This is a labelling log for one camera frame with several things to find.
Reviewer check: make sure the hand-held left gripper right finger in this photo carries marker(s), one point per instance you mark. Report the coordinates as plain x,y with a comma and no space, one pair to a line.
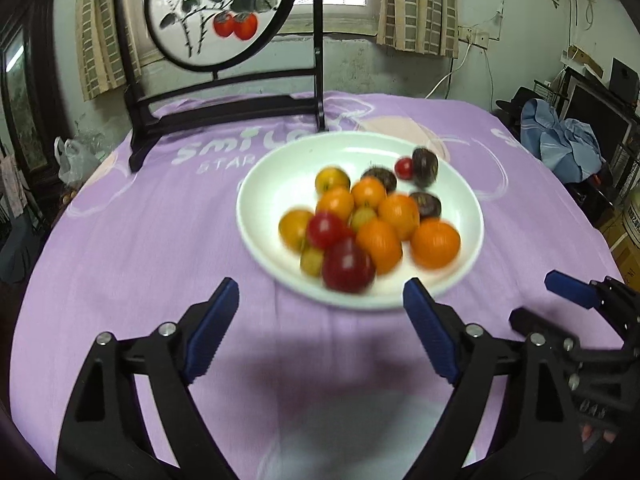
430,330

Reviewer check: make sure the purple printed tablecloth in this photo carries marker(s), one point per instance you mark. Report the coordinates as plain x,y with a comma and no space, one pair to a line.
125,260

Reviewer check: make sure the black monitor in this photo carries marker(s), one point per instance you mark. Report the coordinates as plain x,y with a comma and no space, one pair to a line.
595,110

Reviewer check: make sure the large red cherry tomato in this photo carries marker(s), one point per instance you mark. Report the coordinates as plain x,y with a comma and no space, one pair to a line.
348,266

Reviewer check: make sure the black box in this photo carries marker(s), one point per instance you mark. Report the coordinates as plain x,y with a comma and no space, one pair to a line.
625,77

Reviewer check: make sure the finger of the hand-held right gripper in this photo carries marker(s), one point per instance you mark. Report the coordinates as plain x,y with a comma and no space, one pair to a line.
525,319
570,287

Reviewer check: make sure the white plastic bag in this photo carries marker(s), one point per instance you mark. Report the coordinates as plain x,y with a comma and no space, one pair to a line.
75,160

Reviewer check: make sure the white wall socket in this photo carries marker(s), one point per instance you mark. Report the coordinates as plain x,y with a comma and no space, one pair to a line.
480,39

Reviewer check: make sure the small red cherry tomato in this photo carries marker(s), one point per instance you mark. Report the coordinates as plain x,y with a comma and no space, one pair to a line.
404,168
325,230

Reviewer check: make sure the person's right hand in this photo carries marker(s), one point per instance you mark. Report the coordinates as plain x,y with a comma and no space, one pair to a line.
597,434

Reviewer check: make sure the white oval plate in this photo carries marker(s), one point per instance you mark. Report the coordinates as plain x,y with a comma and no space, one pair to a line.
285,170

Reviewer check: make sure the blue clothing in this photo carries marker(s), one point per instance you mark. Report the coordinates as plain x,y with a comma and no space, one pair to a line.
555,145

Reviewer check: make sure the green-orange cherry tomato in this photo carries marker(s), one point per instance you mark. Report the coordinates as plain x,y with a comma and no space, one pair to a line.
331,180

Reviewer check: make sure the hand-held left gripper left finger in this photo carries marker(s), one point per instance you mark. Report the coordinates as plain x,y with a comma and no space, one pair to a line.
210,330

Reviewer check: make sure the yellow-orange cherry tomato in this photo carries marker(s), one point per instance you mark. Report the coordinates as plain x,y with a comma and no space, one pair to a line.
294,230

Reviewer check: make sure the beige checked curtain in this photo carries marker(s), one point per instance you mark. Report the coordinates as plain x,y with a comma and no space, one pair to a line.
415,5
100,35

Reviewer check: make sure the hanging pale cloth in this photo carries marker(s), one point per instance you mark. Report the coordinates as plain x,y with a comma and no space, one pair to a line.
12,185

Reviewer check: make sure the yellow-brown longan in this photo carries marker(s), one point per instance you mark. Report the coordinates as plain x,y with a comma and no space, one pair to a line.
310,261

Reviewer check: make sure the dark brown water chestnut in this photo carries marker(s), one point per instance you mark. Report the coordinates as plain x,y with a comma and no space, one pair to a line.
425,204
380,176

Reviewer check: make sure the dark wooden cabinet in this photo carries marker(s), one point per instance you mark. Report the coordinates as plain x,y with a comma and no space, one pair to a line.
25,100

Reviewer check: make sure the black hat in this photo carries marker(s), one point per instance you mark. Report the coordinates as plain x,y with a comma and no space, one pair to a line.
515,105

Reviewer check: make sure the cardboard box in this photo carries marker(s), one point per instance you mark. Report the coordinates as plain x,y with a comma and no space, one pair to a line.
625,240

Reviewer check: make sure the orange cherry tomato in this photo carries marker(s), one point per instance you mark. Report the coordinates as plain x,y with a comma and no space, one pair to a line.
369,194

